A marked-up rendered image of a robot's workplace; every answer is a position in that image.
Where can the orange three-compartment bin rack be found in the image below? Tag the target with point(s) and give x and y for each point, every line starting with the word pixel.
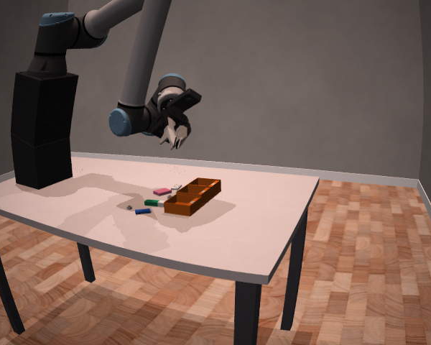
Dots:
pixel 196 194

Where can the blue aa battery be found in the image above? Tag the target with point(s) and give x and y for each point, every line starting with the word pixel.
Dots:
pixel 143 211

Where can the pink block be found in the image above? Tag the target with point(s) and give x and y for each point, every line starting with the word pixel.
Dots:
pixel 161 192

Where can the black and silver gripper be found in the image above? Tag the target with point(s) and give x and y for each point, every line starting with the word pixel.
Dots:
pixel 168 122

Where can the green and white eraser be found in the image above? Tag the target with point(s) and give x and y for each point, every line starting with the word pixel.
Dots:
pixel 154 203

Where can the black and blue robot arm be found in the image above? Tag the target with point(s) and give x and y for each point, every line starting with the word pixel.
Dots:
pixel 57 32

